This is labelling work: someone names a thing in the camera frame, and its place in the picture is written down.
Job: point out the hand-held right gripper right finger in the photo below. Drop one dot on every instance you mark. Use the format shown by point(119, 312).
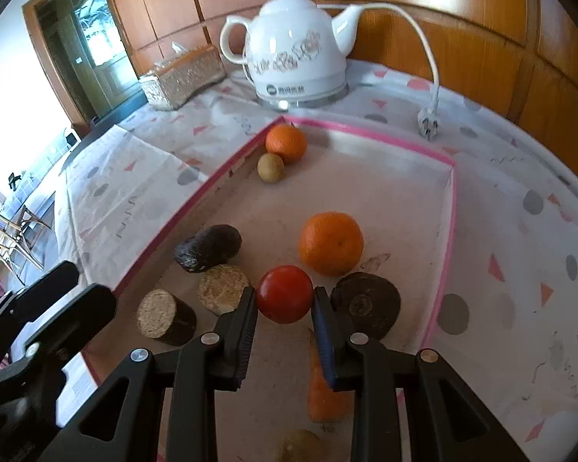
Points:
point(323, 341)

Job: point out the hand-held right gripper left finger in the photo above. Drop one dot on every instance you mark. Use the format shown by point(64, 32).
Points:
point(245, 341)

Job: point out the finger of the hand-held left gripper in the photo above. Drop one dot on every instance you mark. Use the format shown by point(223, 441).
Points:
point(60, 279)
point(89, 308)

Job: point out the orange carrot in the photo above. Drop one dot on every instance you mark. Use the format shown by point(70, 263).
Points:
point(325, 397)

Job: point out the dark brown mangosteen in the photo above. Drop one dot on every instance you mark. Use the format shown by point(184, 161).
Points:
point(366, 303)

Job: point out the red tomato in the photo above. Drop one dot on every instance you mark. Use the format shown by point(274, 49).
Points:
point(284, 293)

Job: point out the orange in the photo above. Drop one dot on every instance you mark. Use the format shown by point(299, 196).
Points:
point(285, 143)
point(331, 243)

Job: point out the dark brown oblong avocado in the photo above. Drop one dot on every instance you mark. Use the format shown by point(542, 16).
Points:
point(209, 248)

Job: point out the brown potato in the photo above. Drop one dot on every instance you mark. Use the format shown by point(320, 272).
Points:
point(298, 447)

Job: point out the pink-edged shallow box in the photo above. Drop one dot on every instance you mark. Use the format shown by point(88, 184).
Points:
point(390, 192)

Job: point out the yellowish brown kiwi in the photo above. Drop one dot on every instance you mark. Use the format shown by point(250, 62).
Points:
point(270, 167)

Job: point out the tan-ended brown cylinder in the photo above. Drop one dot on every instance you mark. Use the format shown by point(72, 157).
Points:
point(166, 317)
point(223, 288)

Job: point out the wooden glass door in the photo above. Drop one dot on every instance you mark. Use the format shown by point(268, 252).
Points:
point(86, 48)

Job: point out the silver glitter tissue box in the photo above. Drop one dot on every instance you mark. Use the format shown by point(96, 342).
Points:
point(183, 77)

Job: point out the silver kettle base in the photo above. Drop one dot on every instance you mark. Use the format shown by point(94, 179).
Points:
point(303, 98)

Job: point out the printed plastic tablecloth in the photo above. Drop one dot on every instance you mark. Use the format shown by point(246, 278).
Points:
point(510, 178)

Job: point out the white ceramic electric kettle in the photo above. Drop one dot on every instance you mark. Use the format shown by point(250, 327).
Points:
point(294, 43)

